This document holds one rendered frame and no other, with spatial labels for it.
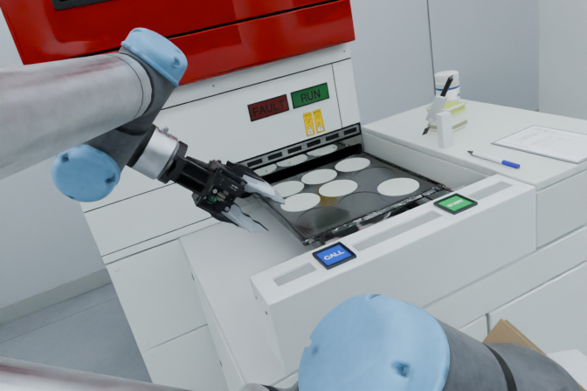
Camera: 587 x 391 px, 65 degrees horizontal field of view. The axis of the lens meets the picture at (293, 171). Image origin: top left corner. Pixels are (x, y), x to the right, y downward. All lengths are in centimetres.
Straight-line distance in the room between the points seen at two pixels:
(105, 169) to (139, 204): 69
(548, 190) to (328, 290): 48
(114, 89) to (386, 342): 32
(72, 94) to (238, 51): 82
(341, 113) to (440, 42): 221
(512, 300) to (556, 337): 20
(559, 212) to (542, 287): 16
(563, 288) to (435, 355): 80
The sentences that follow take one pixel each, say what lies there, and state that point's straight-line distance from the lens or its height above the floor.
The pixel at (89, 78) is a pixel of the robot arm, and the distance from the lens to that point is 44.
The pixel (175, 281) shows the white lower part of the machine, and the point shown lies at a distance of 138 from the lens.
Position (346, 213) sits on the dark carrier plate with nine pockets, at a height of 90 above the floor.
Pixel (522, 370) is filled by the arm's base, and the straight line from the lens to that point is 50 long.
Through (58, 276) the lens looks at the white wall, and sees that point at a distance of 300.
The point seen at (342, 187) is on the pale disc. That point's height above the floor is 90.
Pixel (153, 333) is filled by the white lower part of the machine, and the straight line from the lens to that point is 145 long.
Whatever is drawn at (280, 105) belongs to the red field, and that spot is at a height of 110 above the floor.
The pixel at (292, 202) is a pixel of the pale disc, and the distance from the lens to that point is 115.
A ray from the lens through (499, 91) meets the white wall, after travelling 399.
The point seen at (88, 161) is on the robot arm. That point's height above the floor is 125.
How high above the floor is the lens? 138
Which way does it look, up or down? 21 degrees down
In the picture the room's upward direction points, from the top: 12 degrees counter-clockwise
